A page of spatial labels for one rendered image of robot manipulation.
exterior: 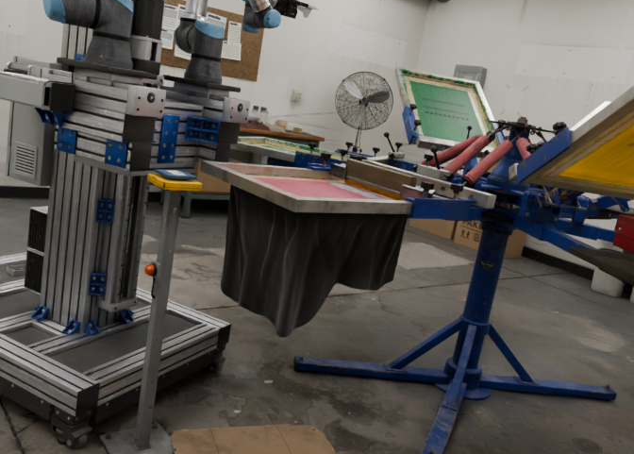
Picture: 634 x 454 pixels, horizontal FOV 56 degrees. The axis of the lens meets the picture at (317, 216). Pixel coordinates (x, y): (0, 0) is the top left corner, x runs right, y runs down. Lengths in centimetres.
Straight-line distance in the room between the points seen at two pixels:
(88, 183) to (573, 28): 536
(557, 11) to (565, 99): 92
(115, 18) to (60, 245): 94
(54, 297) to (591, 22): 554
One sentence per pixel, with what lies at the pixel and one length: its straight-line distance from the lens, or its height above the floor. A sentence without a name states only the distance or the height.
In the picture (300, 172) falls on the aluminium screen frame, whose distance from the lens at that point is 234.
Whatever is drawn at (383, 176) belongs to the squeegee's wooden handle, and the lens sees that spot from 222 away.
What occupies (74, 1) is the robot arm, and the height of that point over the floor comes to 143.
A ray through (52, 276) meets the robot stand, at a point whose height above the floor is 41.
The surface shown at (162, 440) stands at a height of 1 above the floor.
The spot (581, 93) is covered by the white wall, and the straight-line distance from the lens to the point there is 654.
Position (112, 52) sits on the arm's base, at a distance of 205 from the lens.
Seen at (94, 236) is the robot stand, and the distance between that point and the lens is 240.
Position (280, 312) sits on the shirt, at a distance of 190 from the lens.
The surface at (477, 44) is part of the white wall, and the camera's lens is 734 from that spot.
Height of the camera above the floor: 128
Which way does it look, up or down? 11 degrees down
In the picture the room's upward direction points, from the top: 10 degrees clockwise
